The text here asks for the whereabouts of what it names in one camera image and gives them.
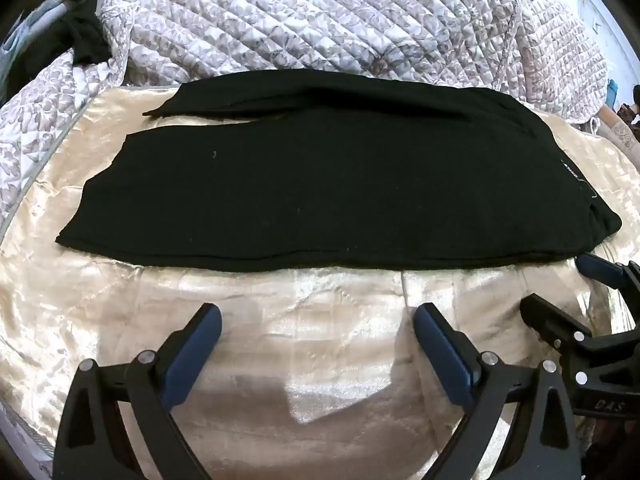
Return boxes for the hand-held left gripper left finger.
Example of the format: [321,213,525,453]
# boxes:
[52,302,223,480]

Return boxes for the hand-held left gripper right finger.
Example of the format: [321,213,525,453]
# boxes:
[414,302,596,480]

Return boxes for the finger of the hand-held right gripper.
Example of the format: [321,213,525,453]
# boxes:
[575,253,640,292]
[520,294,598,348]

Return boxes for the black pants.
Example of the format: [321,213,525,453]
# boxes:
[55,69,622,271]

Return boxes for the gold satin bed sheet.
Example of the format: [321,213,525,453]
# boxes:
[0,85,640,480]

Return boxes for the beige embroidered cushion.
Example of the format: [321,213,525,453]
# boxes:
[595,104,640,151]

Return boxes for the dark cloth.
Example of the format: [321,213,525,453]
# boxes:
[15,0,113,81]

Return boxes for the floral quilted blanket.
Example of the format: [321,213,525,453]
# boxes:
[0,0,608,226]

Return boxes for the light blue cloth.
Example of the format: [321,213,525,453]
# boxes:
[0,2,66,86]

